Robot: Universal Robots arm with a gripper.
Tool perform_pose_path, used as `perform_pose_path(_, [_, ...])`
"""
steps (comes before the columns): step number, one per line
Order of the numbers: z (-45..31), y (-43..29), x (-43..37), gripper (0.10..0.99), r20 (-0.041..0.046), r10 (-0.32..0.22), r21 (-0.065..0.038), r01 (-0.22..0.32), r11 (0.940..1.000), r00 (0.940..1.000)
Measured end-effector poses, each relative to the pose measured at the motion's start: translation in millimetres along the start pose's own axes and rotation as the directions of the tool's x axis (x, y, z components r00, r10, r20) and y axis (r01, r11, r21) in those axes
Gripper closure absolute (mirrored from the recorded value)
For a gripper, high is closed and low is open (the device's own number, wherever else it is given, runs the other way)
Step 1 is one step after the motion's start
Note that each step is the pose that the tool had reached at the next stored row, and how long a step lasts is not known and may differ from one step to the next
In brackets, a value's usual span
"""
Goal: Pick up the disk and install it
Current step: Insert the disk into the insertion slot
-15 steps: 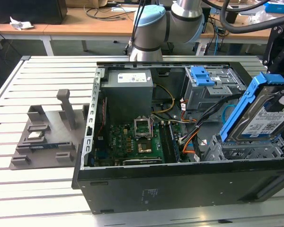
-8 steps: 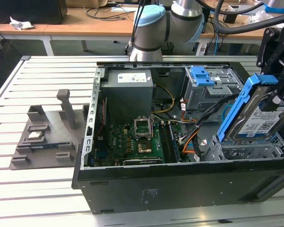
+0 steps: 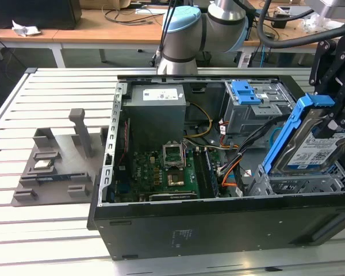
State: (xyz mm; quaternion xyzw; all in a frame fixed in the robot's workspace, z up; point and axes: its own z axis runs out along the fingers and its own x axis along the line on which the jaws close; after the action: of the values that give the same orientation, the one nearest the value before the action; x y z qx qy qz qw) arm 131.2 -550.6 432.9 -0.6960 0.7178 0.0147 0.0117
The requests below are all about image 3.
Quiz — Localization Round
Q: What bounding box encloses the blue drive cage latch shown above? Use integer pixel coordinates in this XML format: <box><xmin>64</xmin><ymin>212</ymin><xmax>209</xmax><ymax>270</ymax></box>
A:
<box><xmin>231</xmin><ymin>80</ymin><xmax>261</xmax><ymax>106</ymax></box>

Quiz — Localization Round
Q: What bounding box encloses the clear plastic bag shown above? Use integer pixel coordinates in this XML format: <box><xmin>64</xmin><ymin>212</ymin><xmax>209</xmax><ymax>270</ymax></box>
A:
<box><xmin>300</xmin><ymin>13</ymin><xmax>345</xmax><ymax>33</ymax></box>

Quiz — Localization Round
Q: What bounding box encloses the black wire bundle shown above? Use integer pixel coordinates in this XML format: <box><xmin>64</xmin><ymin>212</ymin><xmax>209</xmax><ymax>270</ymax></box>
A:
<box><xmin>218</xmin><ymin>114</ymin><xmax>288</xmax><ymax>177</ymax></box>

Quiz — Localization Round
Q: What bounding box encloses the brown cardboard box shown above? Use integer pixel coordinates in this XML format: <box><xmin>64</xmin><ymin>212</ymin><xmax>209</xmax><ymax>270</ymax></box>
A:
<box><xmin>79</xmin><ymin>0</ymin><xmax>132</xmax><ymax>12</ymax></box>

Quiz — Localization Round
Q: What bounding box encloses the yellow wire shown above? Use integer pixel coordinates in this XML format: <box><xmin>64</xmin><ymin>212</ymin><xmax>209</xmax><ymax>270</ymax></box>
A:
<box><xmin>183</xmin><ymin>102</ymin><xmax>214</xmax><ymax>139</ymax></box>

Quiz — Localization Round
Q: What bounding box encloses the hard disk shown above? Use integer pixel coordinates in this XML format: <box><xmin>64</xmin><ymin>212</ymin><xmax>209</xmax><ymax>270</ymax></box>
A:
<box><xmin>261</xmin><ymin>93</ymin><xmax>345</xmax><ymax>177</ymax></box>

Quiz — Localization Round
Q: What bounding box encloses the large black box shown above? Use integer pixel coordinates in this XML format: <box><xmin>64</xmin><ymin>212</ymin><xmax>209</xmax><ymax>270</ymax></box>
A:
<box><xmin>0</xmin><ymin>0</ymin><xmax>83</xmax><ymax>30</ymax></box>

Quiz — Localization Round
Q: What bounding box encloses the metal disk bay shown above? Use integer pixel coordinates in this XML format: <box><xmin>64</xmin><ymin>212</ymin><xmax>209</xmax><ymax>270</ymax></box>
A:
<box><xmin>246</xmin><ymin>160</ymin><xmax>345</xmax><ymax>197</ymax></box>

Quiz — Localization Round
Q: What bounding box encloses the wooden desk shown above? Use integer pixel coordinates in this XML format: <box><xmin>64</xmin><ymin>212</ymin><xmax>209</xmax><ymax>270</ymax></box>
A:
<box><xmin>0</xmin><ymin>27</ymin><xmax>64</xmax><ymax>69</ymax></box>
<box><xmin>53</xmin><ymin>0</ymin><xmax>345</xmax><ymax>64</ymax></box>

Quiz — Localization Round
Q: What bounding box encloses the drive cage with metal frame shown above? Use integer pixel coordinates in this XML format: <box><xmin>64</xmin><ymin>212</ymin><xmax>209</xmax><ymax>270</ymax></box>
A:
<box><xmin>223</xmin><ymin>79</ymin><xmax>300</xmax><ymax>136</ymax></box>

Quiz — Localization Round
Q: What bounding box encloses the installed RAM stick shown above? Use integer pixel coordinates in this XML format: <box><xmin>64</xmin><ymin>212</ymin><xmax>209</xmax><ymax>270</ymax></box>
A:
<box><xmin>204</xmin><ymin>149</ymin><xmax>220</xmax><ymax>198</ymax></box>

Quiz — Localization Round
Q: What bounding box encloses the red wire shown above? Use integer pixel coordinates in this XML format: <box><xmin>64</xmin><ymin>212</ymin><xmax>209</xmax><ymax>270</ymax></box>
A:
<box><xmin>116</xmin><ymin>119</ymin><xmax>131</xmax><ymax>170</ymax></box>

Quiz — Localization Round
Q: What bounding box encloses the grey power supply unit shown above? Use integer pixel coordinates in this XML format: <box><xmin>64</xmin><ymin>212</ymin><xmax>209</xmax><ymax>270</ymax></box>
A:
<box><xmin>122</xmin><ymin>85</ymin><xmax>188</xmax><ymax>145</ymax></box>

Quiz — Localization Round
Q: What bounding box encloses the motherboard chipset chip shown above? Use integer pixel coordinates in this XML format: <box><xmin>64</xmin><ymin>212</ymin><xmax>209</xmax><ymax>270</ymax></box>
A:
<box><xmin>166</xmin><ymin>171</ymin><xmax>188</xmax><ymax>188</ymax></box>

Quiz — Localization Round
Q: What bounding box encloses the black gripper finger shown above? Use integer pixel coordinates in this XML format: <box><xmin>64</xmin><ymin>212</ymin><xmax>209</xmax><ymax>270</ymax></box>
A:
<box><xmin>321</xmin><ymin>113</ymin><xmax>345</xmax><ymax>140</ymax></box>

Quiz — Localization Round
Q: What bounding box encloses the loose CPU chip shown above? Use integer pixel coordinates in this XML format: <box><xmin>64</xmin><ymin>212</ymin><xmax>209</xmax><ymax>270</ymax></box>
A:
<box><xmin>33</xmin><ymin>159</ymin><xmax>55</xmax><ymax>170</ymax></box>

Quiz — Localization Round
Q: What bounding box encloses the green motherboard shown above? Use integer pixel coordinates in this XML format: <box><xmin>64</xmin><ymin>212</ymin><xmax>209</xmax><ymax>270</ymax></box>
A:
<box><xmin>114</xmin><ymin>148</ymin><xmax>220</xmax><ymax>202</ymax></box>

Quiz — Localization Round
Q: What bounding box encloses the CPU socket with metal frame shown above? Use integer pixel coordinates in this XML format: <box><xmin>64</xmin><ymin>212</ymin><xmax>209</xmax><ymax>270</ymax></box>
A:
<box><xmin>162</xmin><ymin>141</ymin><xmax>187</xmax><ymax>170</ymax></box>

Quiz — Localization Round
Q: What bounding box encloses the grey parts rack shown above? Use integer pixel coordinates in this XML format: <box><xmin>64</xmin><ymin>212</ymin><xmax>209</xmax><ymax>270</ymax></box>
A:
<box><xmin>10</xmin><ymin>108</ymin><xmax>110</xmax><ymax>208</ymax></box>

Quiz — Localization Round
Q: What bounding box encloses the black graphics card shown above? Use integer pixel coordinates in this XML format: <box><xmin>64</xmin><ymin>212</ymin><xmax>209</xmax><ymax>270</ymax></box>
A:
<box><xmin>148</xmin><ymin>191</ymin><xmax>200</xmax><ymax>203</ymax></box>

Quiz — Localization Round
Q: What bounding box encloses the thick black arm hose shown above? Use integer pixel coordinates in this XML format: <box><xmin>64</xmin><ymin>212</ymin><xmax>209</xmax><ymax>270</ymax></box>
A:
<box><xmin>255</xmin><ymin>0</ymin><xmax>345</xmax><ymax>49</ymax></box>

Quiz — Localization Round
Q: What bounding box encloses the blue SATA wire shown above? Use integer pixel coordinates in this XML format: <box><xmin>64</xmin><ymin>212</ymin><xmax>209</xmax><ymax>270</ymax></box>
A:
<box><xmin>269</xmin><ymin>126</ymin><xmax>285</xmax><ymax>150</ymax></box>

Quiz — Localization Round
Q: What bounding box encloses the black open PC case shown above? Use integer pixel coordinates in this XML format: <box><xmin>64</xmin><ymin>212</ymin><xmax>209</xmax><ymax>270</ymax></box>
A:
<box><xmin>87</xmin><ymin>67</ymin><xmax>345</xmax><ymax>262</ymax></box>

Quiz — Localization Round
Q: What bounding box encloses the black open container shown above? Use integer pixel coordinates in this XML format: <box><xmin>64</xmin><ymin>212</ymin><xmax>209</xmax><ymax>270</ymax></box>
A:
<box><xmin>270</xmin><ymin>13</ymin><xmax>290</xmax><ymax>29</ymax></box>

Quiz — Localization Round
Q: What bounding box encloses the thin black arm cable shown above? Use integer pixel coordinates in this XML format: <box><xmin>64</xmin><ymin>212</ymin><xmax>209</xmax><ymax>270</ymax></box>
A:
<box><xmin>157</xmin><ymin>0</ymin><xmax>178</xmax><ymax>58</ymax></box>

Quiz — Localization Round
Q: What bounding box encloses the orange wire bundle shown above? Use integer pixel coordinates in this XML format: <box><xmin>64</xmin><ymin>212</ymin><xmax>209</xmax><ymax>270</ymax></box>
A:
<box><xmin>221</xmin><ymin>159</ymin><xmax>248</xmax><ymax>189</ymax></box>

